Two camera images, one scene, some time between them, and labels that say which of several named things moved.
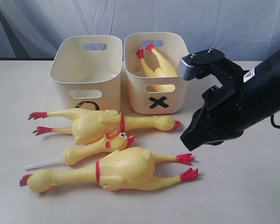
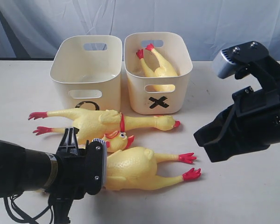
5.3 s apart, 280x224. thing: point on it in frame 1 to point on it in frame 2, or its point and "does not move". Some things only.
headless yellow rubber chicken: (165, 70) does not move
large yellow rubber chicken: (127, 169) does not move
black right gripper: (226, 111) to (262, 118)
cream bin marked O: (86, 72) does not move
